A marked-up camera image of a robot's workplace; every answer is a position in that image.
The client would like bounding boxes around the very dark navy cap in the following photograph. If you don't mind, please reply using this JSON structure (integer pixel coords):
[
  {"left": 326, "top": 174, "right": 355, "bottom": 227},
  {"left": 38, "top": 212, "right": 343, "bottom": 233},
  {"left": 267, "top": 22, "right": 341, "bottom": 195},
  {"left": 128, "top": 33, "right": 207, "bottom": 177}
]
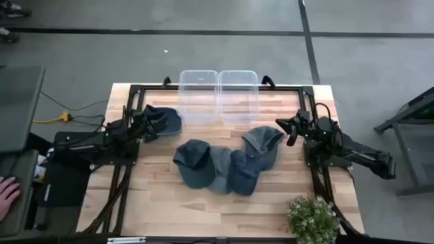
[{"left": 172, "top": 138, "right": 218, "bottom": 190}]

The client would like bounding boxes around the dark grey side table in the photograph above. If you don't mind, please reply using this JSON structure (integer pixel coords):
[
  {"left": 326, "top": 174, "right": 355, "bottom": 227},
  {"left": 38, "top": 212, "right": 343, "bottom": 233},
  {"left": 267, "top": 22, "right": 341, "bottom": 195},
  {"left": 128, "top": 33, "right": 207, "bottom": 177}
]
[{"left": 374, "top": 86, "right": 434, "bottom": 197}]

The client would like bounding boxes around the grey-blue cap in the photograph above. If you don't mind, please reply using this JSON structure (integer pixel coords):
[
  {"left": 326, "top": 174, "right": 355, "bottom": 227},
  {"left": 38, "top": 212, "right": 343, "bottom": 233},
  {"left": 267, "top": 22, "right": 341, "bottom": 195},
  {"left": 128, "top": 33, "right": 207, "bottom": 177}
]
[{"left": 206, "top": 146, "right": 235, "bottom": 197}]

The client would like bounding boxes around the dark blue denim cap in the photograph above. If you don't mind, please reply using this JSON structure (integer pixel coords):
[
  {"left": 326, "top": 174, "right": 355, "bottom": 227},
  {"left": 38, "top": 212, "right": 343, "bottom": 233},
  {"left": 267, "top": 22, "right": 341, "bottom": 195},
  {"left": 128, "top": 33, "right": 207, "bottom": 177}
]
[{"left": 226, "top": 148, "right": 269, "bottom": 197}]

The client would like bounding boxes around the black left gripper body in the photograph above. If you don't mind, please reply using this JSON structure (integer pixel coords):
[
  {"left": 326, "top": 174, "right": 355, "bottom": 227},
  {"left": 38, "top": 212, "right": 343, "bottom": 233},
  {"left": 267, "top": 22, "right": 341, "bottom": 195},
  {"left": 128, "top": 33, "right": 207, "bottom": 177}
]
[{"left": 130, "top": 108, "right": 150, "bottom": 138}]

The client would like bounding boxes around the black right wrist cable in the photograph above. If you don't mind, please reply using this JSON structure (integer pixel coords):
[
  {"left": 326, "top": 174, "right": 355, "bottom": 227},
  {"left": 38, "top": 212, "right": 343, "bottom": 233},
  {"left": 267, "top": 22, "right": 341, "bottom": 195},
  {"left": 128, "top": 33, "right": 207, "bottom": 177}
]
[{"left": 313, "top": 102, "right": 336, "bottom": 123}]

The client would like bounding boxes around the black bag with white print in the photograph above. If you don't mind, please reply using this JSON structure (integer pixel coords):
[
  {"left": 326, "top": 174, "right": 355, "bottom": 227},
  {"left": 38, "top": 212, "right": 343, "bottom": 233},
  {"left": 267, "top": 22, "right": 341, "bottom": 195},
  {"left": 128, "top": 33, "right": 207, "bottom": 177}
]
[{"left": 37, "top": 162, "right": 92, "bottom": 208}]

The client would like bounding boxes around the navy blue cap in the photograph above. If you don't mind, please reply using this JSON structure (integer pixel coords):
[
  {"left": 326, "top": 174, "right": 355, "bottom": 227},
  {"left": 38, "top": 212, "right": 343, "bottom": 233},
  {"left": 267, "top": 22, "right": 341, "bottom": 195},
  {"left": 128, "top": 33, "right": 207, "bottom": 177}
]
[{"left": 144, "top": 104, "right": 183, "bottom": 137}]

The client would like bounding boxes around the grey cap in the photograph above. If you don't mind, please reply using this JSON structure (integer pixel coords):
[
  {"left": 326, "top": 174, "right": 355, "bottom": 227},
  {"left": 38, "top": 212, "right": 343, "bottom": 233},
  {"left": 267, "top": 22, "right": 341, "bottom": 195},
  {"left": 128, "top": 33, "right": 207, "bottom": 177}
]
[{"left": 241, "top": 125, "right": 285, "bottom": 172}]

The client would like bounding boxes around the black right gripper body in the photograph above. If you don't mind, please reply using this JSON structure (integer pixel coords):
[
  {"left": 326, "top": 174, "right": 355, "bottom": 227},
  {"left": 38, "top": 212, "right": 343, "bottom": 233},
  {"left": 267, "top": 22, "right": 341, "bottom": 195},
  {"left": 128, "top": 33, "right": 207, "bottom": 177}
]
[{"left": 295, "top": 117, "right": 318, "bottom": 140}]

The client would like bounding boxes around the black diagonal bar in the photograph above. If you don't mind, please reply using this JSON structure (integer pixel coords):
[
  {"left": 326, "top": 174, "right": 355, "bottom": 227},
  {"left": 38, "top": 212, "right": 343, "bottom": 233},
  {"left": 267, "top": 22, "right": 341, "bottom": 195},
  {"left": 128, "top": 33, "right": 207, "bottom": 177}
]
[{"left": 26, "top": 131, "right": 55, "bottom": 155}]

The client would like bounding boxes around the yellow power plug with cable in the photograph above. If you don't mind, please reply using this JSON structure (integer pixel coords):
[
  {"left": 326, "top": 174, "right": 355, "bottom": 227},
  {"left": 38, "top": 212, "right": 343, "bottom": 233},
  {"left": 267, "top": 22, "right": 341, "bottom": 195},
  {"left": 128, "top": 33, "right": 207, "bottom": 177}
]
[{"left": 33, "top": 110, "right": 73, "bottom": 125}]

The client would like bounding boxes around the yellow white small box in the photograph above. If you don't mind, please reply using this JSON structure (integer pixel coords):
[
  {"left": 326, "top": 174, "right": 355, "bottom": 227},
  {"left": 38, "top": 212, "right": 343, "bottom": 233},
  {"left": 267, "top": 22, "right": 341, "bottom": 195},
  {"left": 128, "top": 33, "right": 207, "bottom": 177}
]
[{"left": 33, "top": 154, "right": 47, "bottom": 184}]

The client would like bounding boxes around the clear plastic container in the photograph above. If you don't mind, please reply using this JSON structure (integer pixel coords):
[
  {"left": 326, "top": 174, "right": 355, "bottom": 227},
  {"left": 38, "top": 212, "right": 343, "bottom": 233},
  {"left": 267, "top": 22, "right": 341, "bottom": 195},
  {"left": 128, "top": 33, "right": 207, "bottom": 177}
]
[
  {"left": 178, "top": 69, "right": 220, "bottom": 125},
  {"left": 218, "top": 69, "right": 261, "bottom": 125}
]

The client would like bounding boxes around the black aluminium table frame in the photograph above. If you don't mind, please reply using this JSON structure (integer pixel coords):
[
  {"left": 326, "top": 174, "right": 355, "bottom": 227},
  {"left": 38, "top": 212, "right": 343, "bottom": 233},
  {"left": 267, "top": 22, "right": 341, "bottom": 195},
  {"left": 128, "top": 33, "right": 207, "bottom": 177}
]
[{"left": 81, "top": 76, "right": 363, "bottom": 238}]

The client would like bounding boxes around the silver metal bracket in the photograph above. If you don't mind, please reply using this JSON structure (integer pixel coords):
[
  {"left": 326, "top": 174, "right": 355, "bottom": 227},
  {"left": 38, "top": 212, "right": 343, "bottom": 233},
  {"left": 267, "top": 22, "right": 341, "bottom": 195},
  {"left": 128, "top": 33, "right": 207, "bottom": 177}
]
[{"left": 107, "top": 237, "right": 146, "bottom": 244}]

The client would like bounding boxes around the green plant with white flowers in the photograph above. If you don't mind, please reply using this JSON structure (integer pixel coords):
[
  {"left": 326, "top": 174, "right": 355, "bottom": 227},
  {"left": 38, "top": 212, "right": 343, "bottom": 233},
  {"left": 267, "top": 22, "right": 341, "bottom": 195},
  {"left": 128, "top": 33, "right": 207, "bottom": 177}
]
[{"left": 285, "top": 195, "right": 341, "bottom": 244}]

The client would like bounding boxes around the person's hand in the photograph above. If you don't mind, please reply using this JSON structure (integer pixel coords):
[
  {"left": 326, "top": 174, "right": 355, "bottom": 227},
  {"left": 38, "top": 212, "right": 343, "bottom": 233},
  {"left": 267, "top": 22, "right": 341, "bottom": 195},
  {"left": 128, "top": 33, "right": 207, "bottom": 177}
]
[{"left": 0, "top": 176, "right": 21, "bottom": 222}]

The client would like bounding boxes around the black floor cable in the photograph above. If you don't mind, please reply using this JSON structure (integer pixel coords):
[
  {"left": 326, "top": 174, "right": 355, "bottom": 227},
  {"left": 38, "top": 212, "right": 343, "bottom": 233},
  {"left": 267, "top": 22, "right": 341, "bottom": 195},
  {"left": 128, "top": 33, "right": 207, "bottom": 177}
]
[{"left": 40, "top": 90, "right": 109, "bottom": 113}]

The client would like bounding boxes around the dark grey desk panel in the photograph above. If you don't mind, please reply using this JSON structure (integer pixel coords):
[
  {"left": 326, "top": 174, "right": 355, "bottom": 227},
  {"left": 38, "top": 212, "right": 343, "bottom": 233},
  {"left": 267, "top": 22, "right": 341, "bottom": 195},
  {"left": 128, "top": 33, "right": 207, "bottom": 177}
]
[
  {"left": 0, "top": 65, "right": 47, "bottom": 153},
  {"left": 0, "top": 148, "right": 40, "bottom": 238}
]

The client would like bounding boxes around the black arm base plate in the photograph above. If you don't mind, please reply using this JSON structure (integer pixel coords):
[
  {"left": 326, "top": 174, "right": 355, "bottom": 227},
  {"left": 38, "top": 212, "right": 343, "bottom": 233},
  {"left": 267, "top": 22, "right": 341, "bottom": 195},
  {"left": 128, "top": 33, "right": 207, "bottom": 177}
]
[
  {"left": 303, "top": 140, "right": 353, "bottom": 169},
  {"left": 54, "top": 131, "right": 140, "bottom": 166}
]

